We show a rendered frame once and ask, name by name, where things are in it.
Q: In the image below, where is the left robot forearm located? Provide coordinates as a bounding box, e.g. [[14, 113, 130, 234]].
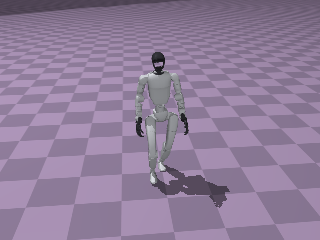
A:
[[177, 93, 186, 120]]

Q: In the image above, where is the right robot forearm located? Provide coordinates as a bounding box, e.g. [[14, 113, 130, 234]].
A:
[[135, 96, 143, 122]]

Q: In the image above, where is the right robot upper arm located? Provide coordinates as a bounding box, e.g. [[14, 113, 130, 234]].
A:
[[136, 74, 149, 103]]

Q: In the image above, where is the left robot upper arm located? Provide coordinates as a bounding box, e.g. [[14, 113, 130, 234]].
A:
[[169, 73, 182, 102]]

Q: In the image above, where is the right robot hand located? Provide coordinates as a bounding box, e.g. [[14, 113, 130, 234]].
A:
[[136, 117, 144, 138]]

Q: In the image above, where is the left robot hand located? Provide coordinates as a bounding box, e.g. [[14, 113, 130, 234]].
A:
[[180, 113, 189, 135]]

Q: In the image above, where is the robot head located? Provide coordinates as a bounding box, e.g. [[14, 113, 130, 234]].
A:
[[152, 52, 165, 76]]

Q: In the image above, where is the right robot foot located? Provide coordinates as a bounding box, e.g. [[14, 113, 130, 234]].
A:
[[150, 170, 158, 184]]

